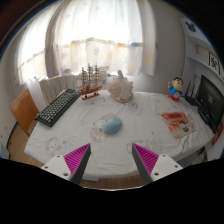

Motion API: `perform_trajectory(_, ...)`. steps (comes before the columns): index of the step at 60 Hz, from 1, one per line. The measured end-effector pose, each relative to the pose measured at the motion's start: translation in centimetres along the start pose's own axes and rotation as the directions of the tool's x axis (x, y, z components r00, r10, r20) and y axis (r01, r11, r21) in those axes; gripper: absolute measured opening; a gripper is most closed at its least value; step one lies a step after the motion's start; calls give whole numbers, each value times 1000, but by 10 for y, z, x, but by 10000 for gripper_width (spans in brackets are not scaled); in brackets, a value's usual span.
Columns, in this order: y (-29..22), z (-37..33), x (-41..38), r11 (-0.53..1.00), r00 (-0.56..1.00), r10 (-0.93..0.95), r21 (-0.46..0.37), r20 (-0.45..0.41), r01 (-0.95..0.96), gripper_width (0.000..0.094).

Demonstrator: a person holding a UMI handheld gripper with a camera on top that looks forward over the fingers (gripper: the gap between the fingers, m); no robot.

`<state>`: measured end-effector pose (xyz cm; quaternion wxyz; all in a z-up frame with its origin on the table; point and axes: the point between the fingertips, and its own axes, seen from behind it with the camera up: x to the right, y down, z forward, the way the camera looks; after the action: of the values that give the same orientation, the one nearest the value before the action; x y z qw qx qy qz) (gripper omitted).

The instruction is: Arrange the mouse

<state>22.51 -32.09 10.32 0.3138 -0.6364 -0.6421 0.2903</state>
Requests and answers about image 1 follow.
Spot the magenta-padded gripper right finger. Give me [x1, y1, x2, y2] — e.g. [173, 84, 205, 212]
[131, 143, 184, 186]

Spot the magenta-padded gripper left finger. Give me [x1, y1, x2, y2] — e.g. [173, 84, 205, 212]
[40, 143, 92, 186]

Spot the light blue computer mouse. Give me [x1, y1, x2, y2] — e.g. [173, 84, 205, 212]
[103, 115, 123, 136]

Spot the red printed mouse pad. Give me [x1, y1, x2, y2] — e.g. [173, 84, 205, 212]
[160, 111, 198, 140]

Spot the white printed tablecloth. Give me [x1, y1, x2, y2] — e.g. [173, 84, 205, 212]
[24, 89, 216, 178]

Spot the black keyboard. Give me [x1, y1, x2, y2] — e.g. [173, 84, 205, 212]
[35, 88, 81, 128]

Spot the red paper sheet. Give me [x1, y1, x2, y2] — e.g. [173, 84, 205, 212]
[211, 121, 224, 146]

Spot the orange wooden chair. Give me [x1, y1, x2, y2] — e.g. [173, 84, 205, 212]
[9, 87, 40, 137]

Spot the black router with antennas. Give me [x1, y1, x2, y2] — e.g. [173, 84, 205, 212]
[184, 80, 203, 108]

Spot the cartoon boy figurine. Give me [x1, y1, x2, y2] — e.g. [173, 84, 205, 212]
[167, 76, 185, 102]

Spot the white radiator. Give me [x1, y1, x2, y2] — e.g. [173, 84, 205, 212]
[39, 73, 111, 105]

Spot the black monitor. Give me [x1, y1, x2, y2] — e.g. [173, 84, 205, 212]
[196, 74, 224, 134]

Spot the wooden model sailing ship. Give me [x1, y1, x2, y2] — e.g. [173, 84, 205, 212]
[76, 63, 107, 101]

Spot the large white conch shell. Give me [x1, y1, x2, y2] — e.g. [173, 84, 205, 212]
[107, 69, 135, 104]

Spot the white shelf unit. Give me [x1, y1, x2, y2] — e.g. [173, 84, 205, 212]
[179, 17, 224, 101]

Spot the sheer white star-print curtain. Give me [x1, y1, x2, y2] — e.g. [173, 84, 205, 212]
[16, 0, 157, 84]

